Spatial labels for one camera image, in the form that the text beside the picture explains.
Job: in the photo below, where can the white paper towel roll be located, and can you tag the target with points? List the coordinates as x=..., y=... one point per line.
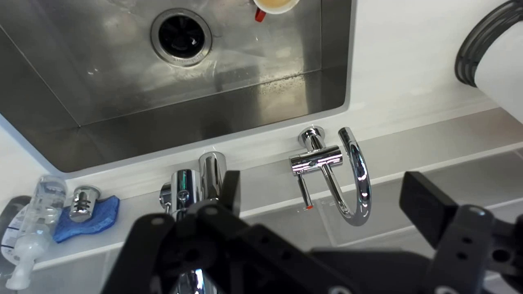
x=503, y=70

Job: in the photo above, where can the black sink drain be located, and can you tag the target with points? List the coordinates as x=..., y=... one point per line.
x=181, y=36

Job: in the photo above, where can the small chrome faucet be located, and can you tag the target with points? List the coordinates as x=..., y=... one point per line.
x=318, y=159

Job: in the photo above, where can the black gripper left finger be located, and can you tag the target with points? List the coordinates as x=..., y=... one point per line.
x=228, y=255

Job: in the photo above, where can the white cup with red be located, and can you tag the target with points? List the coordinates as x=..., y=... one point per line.
x=274, y=5

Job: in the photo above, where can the clear soap bottle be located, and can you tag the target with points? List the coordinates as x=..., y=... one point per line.
x=40, y=209

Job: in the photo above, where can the stainless steel sink basin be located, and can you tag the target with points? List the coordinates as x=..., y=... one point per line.
x=107, y=82

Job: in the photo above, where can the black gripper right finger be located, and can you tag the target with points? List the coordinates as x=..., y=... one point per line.
x=467, y=245

